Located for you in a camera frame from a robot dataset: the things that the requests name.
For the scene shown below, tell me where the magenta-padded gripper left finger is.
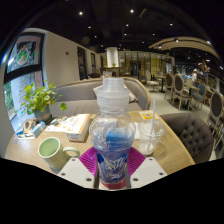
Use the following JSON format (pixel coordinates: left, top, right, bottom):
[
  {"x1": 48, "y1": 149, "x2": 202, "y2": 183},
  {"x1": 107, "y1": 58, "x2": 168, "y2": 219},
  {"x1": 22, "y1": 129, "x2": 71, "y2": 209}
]
[{"x1": 57, "y1": 146, "x2": 99, "y2": 189}]

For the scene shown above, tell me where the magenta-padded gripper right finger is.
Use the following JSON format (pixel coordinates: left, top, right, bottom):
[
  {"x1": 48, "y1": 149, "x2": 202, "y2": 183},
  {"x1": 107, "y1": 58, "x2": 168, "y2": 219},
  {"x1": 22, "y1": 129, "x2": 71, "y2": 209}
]
[{"x1": 126, "y1": 146, "x2": 168, "y2": 189}]

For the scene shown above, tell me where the clear blue-labelled water bottle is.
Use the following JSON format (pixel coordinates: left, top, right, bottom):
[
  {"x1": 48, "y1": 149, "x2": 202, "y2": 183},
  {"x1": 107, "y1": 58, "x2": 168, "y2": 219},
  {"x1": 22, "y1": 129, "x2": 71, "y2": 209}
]
[{"x1": 89, "y1": 77, "x2": 137, "y2": 190}]

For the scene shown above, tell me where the light green mug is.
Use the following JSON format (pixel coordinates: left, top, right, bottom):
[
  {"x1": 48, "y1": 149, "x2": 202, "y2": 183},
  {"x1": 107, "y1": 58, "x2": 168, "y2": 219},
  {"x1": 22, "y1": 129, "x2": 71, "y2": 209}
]
[{"x1": 37, "y1": 136, "x2": 81, "y2": 172}]

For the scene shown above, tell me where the clear plastic cup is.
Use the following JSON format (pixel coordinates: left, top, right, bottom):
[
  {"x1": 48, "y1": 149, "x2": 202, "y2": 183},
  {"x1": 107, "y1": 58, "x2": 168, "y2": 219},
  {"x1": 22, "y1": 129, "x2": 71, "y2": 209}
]
[{"x1": 137, "y1": 119, "x2": 167, "y2": 157}]

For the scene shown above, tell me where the white cardboard box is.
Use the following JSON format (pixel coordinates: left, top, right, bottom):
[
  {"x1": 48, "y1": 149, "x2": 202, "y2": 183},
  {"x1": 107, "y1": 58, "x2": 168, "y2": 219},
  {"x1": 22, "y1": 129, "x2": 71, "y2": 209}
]
[{"x1": 64, "y1": 113, "x2": 92, "y2": 143}]

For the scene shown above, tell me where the dark grey tufted chair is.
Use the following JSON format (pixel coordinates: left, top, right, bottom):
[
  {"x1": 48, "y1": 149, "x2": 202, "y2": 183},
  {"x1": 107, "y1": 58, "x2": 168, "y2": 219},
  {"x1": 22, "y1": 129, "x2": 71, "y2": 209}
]
[{"x1": 159, "y1": 111, "x2": 215, "y2": 164}]

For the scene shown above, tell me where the yellow table card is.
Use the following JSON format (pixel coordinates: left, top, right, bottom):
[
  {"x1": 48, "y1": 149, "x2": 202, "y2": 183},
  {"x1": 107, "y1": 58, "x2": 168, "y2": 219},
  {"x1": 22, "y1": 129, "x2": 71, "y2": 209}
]
[{"x1": 138, "y1": 110, "x2": 160, "y2": 122}]

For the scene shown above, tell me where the light blue tissue pack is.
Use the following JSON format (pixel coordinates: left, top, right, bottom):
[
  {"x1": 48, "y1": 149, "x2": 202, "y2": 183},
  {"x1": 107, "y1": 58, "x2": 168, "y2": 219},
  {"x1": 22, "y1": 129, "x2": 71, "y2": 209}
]
[{"x1": 31, "y1": 120, "x2": 48, "y2": 138}]

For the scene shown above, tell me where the clear drinking straw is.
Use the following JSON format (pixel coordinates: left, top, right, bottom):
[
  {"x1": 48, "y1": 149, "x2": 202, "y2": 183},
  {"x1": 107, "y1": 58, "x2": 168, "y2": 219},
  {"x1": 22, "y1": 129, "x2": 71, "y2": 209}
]
[{"x1": 148, "y1": 97, "x2": 157, "y2": 145}]

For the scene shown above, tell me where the small wooden table stand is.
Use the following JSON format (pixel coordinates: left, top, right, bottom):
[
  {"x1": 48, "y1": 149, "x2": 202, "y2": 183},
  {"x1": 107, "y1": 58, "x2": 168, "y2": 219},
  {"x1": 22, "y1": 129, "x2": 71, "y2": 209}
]
[{"x1": 23, "y1": 118, "x2": 38, "y2": 134}]

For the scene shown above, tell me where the grey curved sofa bench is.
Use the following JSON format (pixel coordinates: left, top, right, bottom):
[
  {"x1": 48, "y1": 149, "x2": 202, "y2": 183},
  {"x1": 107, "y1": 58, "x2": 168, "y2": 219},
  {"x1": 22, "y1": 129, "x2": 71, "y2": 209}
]
[{"x1": 49, "y1": 76, "x2": 152, "y2": 118}]

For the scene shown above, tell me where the green potted plant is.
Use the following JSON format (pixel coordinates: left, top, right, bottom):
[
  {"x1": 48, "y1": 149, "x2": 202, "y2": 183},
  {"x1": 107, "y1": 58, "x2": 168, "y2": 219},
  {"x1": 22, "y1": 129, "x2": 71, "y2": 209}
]
[{"x1": 20, "y1": 81, "x2": 68, "y2": 125}]

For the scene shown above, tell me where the group of dining chairs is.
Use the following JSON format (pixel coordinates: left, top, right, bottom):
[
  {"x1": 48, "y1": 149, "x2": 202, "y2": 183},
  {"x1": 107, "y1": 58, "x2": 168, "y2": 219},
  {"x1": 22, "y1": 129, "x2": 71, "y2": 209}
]
[{"x1": 143, "y1": 68, "x2": 224, "y2": 151}]

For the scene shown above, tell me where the person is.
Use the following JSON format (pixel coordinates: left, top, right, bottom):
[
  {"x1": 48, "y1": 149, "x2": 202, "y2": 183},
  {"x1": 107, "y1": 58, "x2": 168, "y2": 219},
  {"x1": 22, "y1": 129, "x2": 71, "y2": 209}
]
[{"x1": 190, "y1": 68, "x2": 199, "y2": 84}]

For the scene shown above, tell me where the group of ceiling lights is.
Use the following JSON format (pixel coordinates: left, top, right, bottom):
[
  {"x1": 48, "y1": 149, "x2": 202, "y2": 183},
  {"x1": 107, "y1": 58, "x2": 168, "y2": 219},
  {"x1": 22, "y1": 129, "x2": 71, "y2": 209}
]
[{"x1": 78, "y1": 8, "x2": 214, "y2": 46}]

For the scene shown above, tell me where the framed wall picture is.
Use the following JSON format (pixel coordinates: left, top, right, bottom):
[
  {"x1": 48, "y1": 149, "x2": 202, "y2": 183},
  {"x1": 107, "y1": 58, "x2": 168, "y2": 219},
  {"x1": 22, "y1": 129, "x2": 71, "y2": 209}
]
[{"x1": 6, "y1": 33, "x2": 45, "y2": 73}]

